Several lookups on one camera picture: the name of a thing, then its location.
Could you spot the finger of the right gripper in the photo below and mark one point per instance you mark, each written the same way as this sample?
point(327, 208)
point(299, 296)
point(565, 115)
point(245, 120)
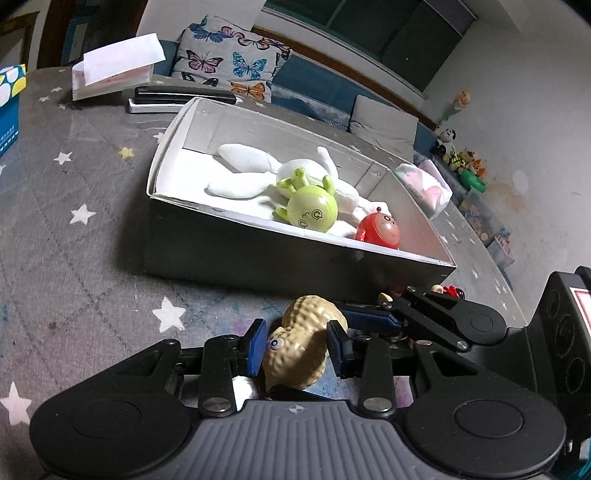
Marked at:
point(369, 318)

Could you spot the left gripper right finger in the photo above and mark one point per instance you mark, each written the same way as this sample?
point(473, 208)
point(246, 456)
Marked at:
point(369, 360)

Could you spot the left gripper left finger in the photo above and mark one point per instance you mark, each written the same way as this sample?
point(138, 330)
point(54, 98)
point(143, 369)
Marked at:
point(223, 358)

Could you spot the black haired doll toy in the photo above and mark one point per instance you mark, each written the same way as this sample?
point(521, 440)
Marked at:
point(452, 291)

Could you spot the tan peanut toy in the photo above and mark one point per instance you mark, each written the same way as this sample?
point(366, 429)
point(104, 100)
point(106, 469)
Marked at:
point(297, 350)

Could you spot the red round robot toy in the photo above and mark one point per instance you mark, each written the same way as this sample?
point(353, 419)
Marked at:
point(380, 229)

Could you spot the green round alien toy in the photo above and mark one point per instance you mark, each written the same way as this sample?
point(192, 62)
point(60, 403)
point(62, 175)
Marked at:
point(309, 206)

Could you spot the white plush rabbit toy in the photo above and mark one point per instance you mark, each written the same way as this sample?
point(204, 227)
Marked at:
point(256, 170)

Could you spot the clear plastic toy bin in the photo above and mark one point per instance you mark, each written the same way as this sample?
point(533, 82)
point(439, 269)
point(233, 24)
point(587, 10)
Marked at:
point(500, 251)

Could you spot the pink tissue pack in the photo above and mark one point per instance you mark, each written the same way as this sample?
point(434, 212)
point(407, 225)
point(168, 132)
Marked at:
point(426, 185)

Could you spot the orange plush toy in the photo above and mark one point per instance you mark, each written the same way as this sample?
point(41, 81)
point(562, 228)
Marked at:
point(468, 160)

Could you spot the panda plush toy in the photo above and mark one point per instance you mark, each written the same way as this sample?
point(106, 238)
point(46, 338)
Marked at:
point(444, 144)

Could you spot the white cardboard box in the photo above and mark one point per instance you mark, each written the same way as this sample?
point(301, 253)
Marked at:
point(186, 160)

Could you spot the grey cushion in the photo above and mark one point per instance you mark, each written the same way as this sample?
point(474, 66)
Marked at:
point(384, 126)

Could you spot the blue sofa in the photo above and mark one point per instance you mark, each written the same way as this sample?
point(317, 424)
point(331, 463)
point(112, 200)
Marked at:
point(323, 92)

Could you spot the black and silver laptop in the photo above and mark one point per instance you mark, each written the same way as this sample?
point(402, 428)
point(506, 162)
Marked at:
point(171, 98)

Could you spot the dark window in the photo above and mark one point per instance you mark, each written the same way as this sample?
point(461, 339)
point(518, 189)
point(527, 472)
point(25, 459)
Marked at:
point(412, 38)

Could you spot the butterfly print pillow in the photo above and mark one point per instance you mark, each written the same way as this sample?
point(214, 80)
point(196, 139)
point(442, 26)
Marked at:
point(217, 53)

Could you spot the open white paper box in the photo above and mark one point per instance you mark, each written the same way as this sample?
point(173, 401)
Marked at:
point(116, 67)

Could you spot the blue dotted box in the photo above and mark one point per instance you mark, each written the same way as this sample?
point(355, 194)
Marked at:
point(12, 83)

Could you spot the flower doll wall decoration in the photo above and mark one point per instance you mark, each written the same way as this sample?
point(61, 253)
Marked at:
point(461, 101)

